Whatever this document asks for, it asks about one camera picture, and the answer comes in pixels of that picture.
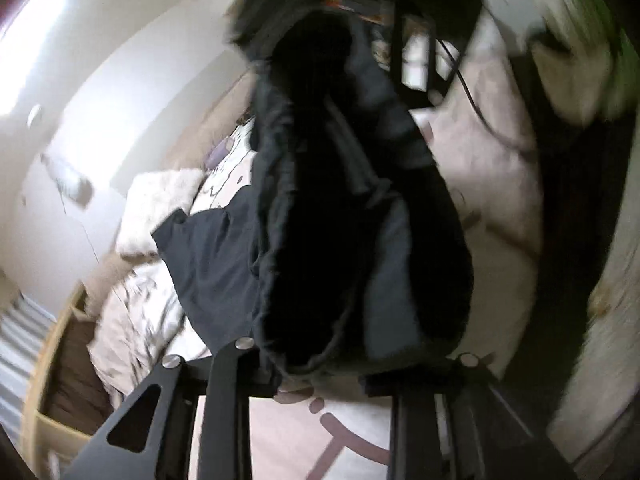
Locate white fluffy pillow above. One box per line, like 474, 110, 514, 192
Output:
116, 167, 207, 257

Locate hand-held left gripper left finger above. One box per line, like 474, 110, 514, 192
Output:
60, 337, 281, 480

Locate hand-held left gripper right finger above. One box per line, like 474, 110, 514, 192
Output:
359, 352, 578, 480

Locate white wall box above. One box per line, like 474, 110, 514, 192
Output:
42, 152, 95, 207

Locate black metal rack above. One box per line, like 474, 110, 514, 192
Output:
300, 0, 485, 108

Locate dark navy pants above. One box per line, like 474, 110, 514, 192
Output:
151, 7, 475, 386

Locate beige garment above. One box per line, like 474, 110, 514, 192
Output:
89, 259, 193, 398

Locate black cable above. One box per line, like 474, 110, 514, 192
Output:
436, 37, 536, 157

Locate dark brown cloth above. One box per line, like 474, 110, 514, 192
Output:
44, 317, 115, 428

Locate grey striped curtain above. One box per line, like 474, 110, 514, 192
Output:
0, 294, 57, 413

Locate wooden bed frame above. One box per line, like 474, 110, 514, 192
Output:
21, 282, 103, 478

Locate printed bedsheet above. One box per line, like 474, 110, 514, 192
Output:
190, 10, 551, 480

